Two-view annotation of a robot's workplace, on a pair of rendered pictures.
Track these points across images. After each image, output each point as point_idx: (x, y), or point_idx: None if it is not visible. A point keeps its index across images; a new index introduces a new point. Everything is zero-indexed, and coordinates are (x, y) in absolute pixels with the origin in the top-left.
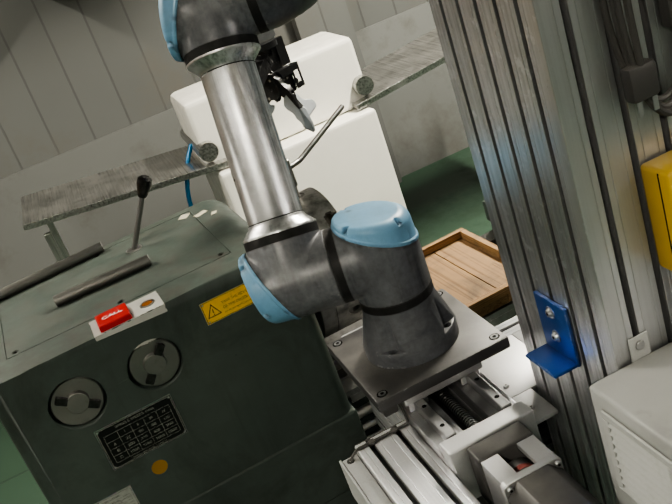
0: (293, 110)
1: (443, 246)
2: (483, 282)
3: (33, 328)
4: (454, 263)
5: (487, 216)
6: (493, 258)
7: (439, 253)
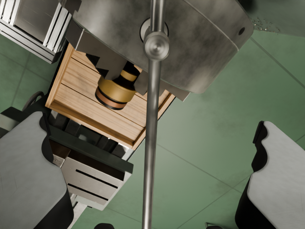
0: (22, 162)
1: (140, 134)
2: (83, 94)
3: None
4: (120, 115)
5: (131, 165)
6: (95, 121)
7: (139, 126)
